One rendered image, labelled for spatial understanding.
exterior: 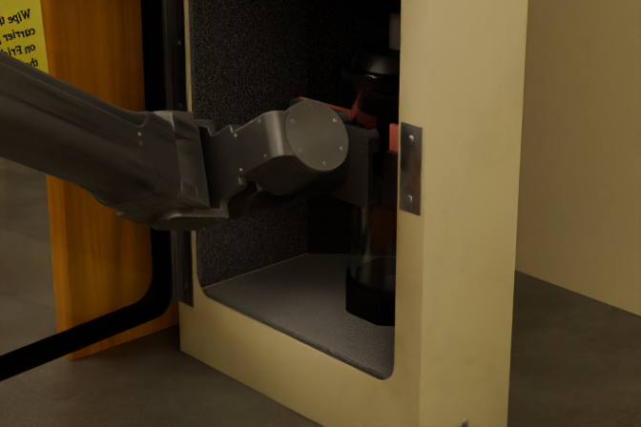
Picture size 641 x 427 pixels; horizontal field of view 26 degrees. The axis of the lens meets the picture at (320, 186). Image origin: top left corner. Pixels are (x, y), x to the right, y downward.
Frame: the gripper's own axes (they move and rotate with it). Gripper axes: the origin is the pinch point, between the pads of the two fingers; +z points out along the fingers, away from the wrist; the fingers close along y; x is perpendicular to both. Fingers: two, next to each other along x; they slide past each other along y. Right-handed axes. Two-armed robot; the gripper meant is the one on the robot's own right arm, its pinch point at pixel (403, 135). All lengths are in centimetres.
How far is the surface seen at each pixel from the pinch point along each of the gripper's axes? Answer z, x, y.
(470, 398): -5.0, 18.7, -13.3
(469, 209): -6.0, 1.8, -13.3
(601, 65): 31.8, -0.5, 2.9
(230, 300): -10.9, 16.0, 11.1
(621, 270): 31.8, 21.0, -1.3
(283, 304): -7.8, 16.0, 7.2
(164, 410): -19.6, 23.6, 9.8
